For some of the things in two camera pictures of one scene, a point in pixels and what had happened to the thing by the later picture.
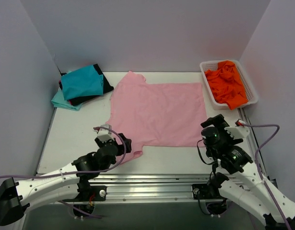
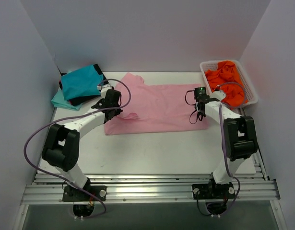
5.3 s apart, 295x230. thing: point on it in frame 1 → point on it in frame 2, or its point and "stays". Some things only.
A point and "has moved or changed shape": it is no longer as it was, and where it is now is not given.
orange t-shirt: x=226 y=84 stays
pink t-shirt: x=165 y=114 has moved or changed shape
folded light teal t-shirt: x=59 y=101 stays
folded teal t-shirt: x=84 y=82 stays
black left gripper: x=123 y=145 → x=114 y=112
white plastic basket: x=251 y=94 stays
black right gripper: x=215 y=120 → x=199 y=108
